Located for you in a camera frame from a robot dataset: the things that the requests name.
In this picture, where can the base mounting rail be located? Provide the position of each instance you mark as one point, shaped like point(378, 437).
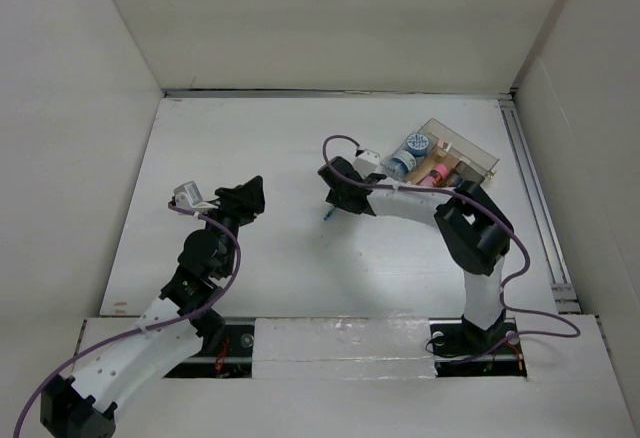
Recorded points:
point(347, 349)

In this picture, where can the blue round tape tin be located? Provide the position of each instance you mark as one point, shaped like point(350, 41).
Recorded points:
point(417, 144)

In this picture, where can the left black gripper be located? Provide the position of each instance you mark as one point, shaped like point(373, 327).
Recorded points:
point(242, 202)

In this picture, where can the aluminium rail right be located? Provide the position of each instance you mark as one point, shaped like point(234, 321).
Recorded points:
point(562, 288)

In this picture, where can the clear desk organizer box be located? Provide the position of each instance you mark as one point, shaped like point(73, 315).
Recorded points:
point(466, 160)

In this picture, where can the blue capped pen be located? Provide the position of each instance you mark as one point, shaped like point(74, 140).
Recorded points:
point(328, 215)

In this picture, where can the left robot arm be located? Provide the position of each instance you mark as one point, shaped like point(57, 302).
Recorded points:
point(179, 322)

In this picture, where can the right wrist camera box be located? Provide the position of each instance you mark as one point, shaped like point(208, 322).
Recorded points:
point(366, 162)

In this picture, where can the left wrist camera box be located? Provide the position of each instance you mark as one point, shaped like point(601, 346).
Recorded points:
point(187, 196)

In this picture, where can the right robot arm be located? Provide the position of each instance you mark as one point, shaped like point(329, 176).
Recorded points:
point(474, 230)

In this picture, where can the pink glue bottle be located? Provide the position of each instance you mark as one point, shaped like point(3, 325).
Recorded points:
point(436, 176)

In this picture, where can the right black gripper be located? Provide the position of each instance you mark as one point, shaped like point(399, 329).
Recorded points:
point(334, 196)

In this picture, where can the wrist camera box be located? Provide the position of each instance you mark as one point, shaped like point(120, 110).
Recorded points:
point(366, 162)
point(187, 196)

